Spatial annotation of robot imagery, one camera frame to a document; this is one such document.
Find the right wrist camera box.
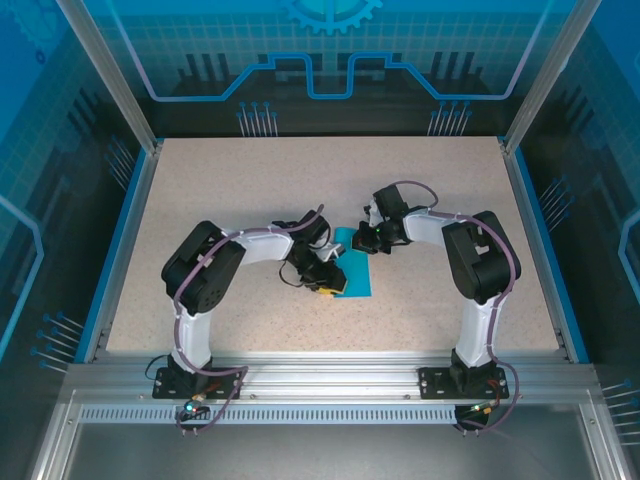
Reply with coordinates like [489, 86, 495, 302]
[360, 198, 382, 227]

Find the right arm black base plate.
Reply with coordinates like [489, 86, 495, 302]
[417, 366, 511, 400]

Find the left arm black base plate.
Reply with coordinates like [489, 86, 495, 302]
[151, 367, 245, 400]

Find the slotted metal cable duct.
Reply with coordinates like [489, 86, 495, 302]
[77, 405, 459, 426]

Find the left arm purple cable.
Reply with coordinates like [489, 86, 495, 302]
[171, 202, 250, 437]

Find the aluminium corner post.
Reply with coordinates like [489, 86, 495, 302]
[499, 0, 604, 156]
[55, 0, 164, 157]

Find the aluminium side rail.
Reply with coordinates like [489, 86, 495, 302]
[502, 144, 579, 364]
[82, 144, 164, 364]

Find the blue paper sheet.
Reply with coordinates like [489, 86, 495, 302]
[332, 227, 375, 300]

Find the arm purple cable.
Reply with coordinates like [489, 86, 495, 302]
[397, 179, 521, 437]
[171, 202, 250, 437]

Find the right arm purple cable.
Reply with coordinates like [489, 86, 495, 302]
[397, 179, 521, 437]

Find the cable connector with light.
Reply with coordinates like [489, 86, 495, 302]
[182, 394, 209, 417]
[467, 399, 501, 419]

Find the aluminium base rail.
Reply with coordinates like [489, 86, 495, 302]
[64, 349, 599, 401]

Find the thin black base cable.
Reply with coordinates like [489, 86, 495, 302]
[143, 353, 169, 384]

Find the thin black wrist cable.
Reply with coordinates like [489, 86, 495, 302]
[277, 259, 304, 291]

